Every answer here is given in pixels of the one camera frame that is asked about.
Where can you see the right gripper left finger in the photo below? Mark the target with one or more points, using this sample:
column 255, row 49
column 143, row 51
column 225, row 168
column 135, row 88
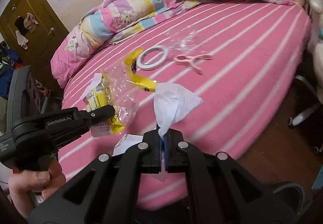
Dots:
column 124, row 177

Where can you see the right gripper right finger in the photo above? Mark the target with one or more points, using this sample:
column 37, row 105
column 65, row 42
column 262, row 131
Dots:
column 183, row 157

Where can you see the white tissue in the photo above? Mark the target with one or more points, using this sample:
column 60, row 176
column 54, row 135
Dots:
column 172, row 103

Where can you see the yellow clear plastic wrapper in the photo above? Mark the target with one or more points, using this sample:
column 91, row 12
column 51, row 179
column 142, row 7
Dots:
column 119, row 88

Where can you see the clear plastic bag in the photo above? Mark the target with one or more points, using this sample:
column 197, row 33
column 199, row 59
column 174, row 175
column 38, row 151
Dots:
column 183, row 41

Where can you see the dark round trash bin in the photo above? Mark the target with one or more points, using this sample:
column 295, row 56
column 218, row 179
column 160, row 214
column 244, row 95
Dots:
column 291, row 193

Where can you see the person's left hand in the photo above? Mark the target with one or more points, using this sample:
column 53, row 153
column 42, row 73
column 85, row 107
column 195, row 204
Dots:
column 24, row 182

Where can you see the clutter pile by door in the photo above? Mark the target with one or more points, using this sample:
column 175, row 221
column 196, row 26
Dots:
column 10, row 61

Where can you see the pink striped bed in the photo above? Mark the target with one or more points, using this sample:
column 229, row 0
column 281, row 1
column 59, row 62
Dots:
column 255, row 48

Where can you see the white paper scrap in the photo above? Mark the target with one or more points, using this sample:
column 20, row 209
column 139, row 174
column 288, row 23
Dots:
column 96, row 80

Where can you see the pink plastic clip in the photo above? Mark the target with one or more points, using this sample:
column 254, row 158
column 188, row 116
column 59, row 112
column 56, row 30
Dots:
column 191, row 61

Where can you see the white tape roll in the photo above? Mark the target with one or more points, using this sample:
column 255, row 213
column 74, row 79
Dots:
column 152, row 58

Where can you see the brown wooden door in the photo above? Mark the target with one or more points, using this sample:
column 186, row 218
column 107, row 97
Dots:
column 44, row 41

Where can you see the clothes hanging on door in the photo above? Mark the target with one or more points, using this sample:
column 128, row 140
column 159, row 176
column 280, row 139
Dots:
column 24, row 26

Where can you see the cream leather office chair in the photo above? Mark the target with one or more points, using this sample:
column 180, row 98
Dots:
column 308, row 80

